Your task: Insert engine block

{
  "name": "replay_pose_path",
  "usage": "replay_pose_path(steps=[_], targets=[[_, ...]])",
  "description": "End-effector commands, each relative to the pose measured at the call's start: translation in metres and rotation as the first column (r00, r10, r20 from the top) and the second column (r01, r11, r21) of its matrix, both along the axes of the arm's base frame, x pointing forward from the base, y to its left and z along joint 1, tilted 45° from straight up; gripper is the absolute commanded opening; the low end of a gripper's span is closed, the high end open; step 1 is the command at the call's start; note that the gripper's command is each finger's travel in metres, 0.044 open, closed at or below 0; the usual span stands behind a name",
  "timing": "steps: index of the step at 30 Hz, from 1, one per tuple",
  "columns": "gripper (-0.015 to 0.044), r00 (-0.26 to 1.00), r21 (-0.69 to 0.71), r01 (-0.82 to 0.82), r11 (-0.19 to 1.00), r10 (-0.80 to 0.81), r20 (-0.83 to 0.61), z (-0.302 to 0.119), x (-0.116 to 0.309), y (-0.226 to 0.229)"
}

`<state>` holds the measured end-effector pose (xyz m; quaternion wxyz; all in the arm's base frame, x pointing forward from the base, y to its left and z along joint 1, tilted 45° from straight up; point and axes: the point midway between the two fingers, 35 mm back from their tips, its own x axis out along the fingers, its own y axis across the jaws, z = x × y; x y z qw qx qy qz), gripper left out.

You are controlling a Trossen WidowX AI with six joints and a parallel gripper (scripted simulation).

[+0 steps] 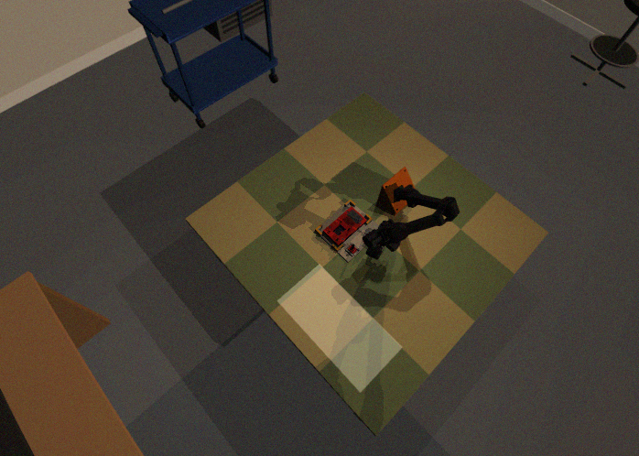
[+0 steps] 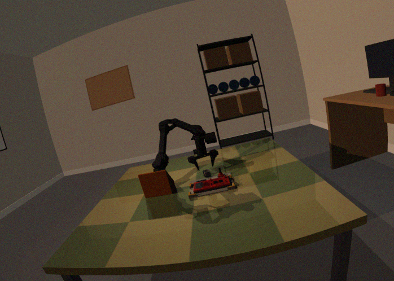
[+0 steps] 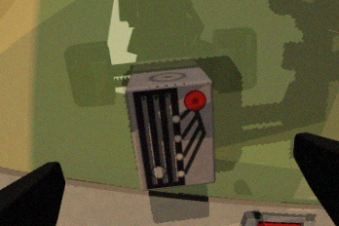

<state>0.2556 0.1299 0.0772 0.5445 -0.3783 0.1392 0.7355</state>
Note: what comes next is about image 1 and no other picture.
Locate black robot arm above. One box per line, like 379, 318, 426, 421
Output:
363, 184, 460, 252

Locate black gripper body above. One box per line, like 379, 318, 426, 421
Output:
366, 241, 384, 260

